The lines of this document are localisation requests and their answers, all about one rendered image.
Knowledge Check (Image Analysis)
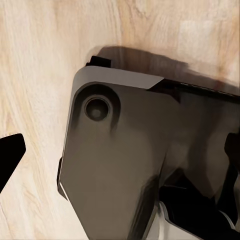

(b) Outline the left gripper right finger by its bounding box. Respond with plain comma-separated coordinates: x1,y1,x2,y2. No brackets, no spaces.
224,133,240,173

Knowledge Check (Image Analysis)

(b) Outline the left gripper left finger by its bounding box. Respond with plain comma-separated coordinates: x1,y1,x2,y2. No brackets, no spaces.
0,133,26,193

